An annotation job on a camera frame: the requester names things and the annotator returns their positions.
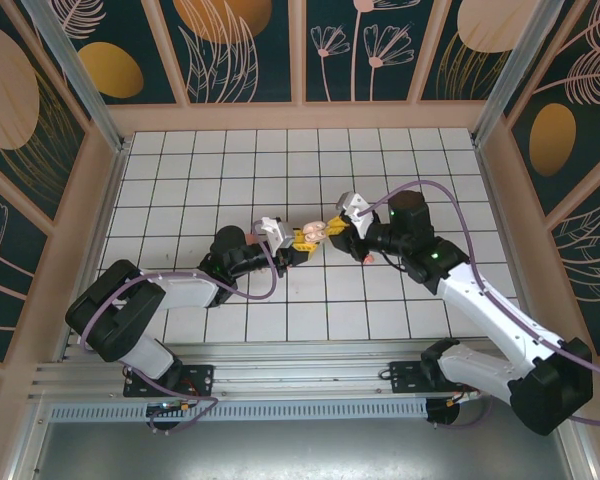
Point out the cream earbud charging case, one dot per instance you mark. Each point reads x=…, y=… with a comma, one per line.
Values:
x=314, y=231

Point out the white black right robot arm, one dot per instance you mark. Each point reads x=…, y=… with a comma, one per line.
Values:
x=495, y=310

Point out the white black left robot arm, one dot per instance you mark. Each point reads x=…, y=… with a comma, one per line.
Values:
x=180, y=290

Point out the small electronics board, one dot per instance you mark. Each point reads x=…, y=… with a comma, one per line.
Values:
x=167, y=407

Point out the grey metal base sheet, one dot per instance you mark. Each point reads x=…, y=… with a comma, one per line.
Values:
x=305, y=450

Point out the aluminium mounting rail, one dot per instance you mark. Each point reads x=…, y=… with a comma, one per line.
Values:
x=305, y=370

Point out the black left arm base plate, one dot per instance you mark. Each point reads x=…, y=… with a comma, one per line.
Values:
x=200, y=380

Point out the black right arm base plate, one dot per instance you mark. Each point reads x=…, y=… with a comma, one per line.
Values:
x=405, y=380

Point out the aluminium corner post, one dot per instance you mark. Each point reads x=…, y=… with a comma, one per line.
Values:
x=512, y=75
x=86, y=85

